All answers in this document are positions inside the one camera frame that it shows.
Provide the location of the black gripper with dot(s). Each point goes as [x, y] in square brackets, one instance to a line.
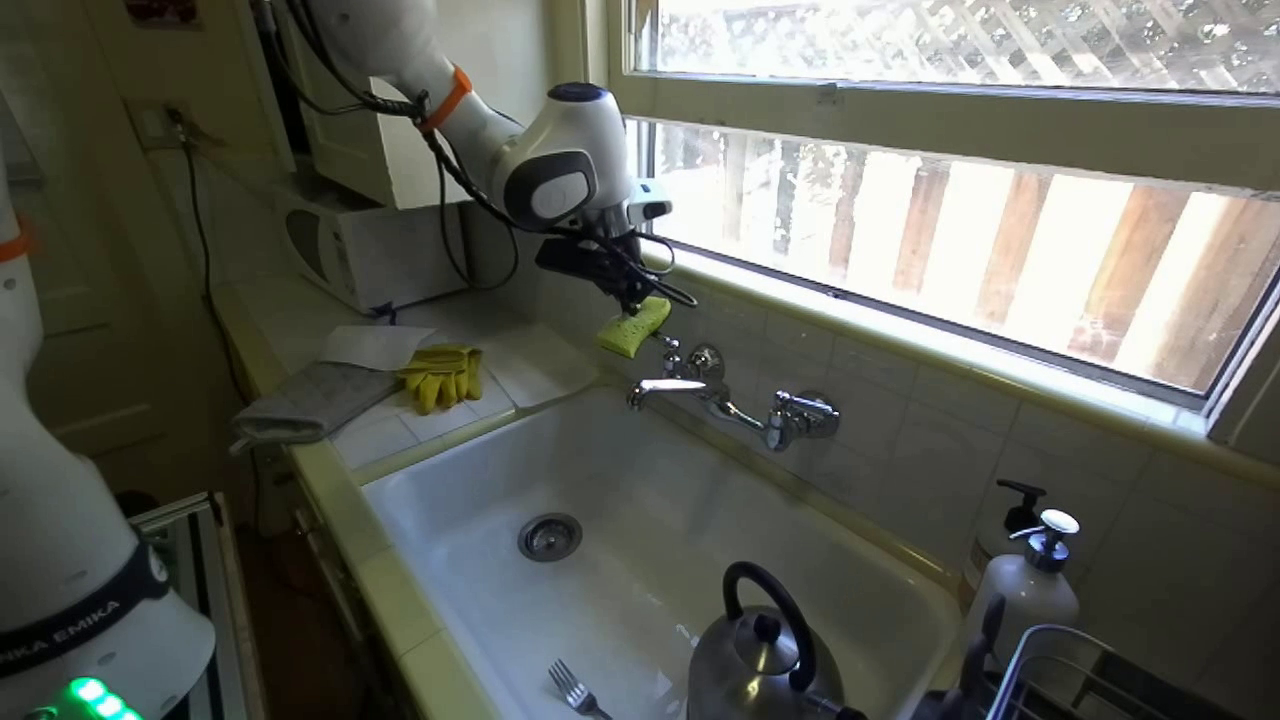
[594, 262]

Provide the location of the yellow sponge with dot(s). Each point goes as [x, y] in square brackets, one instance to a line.
[633, 331]

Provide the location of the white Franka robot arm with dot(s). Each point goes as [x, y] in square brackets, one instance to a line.
[64, 562]

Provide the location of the white sink basin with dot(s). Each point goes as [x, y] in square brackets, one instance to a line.
[667, 505]

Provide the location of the yellow rubber gloves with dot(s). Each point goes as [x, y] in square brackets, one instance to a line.
[443, 379]

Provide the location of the metal sink drain strainer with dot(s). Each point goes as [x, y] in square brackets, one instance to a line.
[550, 536]

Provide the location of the white countertop appliance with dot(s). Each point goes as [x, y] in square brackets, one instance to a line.
[385, 253]

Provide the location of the grey folded cloth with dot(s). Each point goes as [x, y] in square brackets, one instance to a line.
[315, 396]

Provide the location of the black pump bottle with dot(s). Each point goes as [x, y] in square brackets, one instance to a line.
[1027, 505]

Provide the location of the white soap dispenser bottle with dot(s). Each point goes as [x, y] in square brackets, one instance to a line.
[1021, 592]

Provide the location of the chrome wall faucet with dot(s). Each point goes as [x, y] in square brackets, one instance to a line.
[693, 387]

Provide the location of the white wall cabinet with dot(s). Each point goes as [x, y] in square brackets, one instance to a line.
[494, 52]

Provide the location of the window with white frame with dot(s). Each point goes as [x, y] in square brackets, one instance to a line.
[961, 226]

